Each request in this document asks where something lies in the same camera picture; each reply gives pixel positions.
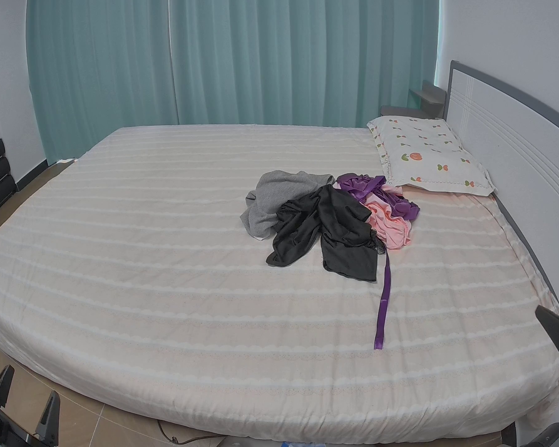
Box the black lace garment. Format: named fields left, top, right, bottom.
left=365, top=229, right=387, bottom=255

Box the bed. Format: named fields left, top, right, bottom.
left=0, top=60, right=559, bottom=442

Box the purple garment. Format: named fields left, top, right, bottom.
left=336, top=173, right=421, bottom=350

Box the white printed pillow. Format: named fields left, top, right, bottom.
left=367, top=116, right=495, bottom=197

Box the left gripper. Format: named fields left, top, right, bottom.
left=0, top=365, right=61, bottom=447

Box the grey bedside table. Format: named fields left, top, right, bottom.
left=381, top=80, right=448, bottom=119

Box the blue-green curtain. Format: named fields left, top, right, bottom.
left=168, top=0, right=444, bottom=130
left=26, top=0, right=179, bottom=166

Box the pink garment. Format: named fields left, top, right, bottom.
left=364, top=185, right=411, bottom=250

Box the black cable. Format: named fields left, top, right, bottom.
left=156, top=419, right=180, bottom=441

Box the grey garment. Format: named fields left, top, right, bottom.
left=240, top=170, right=336, bottom=242

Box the black T-shirt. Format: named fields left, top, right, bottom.
left=266, top=185, right=385, bottom=282

